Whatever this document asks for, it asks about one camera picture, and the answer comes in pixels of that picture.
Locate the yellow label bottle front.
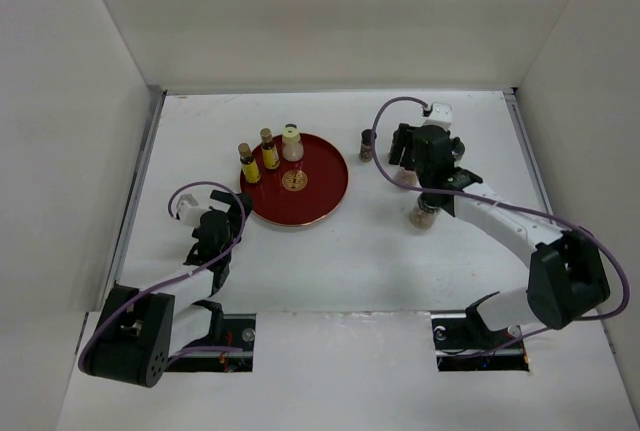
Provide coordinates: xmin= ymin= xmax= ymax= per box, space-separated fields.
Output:
xmin=238 ymin=143 xmax=261 ymax=184

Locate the yellow label bottle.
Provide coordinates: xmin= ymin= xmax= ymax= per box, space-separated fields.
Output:
xmin=260 ymin=128 xmax=280 ymax=171
xmin=238 ymin=143 xmax=261 ymax=184

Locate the cream squeeze bottle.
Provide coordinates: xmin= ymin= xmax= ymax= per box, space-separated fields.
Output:
xmin=281 ymin=124 xmax=304 ymax=162

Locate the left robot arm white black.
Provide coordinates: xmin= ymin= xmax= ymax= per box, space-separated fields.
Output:
xmin=78 ymin=188 xmax=256 ymax=388

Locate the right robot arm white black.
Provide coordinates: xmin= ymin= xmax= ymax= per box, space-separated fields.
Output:
xmin=389 ymin=123 xmax=610 ymax=347

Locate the black grinder top jar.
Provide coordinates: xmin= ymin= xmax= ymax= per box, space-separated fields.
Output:
xmin=448 ymin=137 xmax=466 ymax=165

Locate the pink lid spice jar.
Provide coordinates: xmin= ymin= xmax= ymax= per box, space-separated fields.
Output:
xmin=394 ymin=167 xmax=417 ymax=187

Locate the black cap spice jar left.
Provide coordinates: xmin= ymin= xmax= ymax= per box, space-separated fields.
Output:
xmin=359 ymin=128 xmax=376 ymax=163

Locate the dark lid nut jar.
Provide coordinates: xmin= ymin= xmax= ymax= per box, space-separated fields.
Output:
xmin=409 ymin=198 xmax=441 ymax=230

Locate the red round tray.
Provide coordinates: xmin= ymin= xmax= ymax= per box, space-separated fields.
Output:
xmin=239 ymin=133 xmax=349 ymax=227

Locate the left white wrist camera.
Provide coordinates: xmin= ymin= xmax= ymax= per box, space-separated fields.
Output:
xmin=176 ymin=194 xmax=207 ymax=228

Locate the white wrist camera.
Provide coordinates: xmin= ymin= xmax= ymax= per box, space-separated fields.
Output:
xmin=176 ymin=194 xmax=207 ymax=228
xmin=422 ymin=102 xmax=453 ymax=130

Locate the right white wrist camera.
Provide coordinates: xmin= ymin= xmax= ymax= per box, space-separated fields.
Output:
xmin=422 ymin=102 xmax=453 ymax=130

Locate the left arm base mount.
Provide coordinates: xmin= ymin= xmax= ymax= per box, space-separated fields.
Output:
xmin=167 ymin=300 xmax=257 ymax=373

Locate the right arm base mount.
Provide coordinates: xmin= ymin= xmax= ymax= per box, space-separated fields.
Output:
xmin=431 ymin=312 xmax=529 ymax=372

